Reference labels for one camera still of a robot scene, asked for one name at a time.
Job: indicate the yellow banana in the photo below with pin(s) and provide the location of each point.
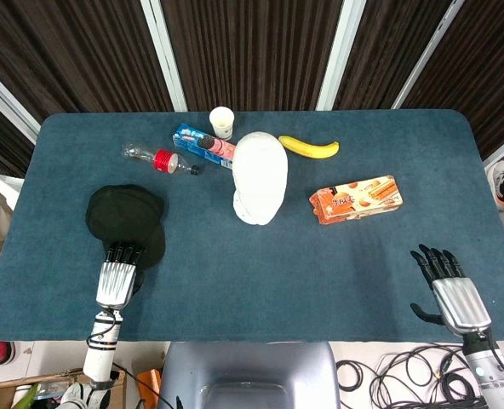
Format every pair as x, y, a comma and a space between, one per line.
309, 147

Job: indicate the grey robot torso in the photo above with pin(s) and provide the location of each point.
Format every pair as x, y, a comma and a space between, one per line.
250, 377

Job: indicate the black baseball cap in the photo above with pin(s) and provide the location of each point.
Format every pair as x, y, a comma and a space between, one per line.
126, 221

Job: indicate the white paper cup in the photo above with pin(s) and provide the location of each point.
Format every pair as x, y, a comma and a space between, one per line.
222, 122

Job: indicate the clear bottle with red label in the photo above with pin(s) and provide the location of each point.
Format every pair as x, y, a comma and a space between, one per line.
160, 159

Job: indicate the blue cookie package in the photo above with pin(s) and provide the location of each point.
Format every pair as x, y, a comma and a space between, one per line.
203, 147

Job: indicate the orange wafer box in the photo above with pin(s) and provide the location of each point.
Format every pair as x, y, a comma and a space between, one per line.
356, 200

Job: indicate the white mannequin head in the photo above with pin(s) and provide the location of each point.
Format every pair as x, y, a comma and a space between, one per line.
258, 179

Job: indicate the blue table mat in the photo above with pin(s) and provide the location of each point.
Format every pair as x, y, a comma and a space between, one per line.
252, 264

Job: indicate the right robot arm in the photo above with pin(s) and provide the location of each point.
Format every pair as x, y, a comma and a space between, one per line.
486, 366

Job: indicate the white and orange shoe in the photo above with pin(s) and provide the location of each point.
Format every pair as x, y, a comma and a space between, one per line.
501, 183

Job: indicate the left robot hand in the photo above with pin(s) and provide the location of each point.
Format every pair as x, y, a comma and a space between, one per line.
116, 277

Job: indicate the orange bag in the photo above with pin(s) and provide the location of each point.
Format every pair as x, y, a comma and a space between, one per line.
147, 381

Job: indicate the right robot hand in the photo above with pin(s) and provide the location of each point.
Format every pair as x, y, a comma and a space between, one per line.
456, 294

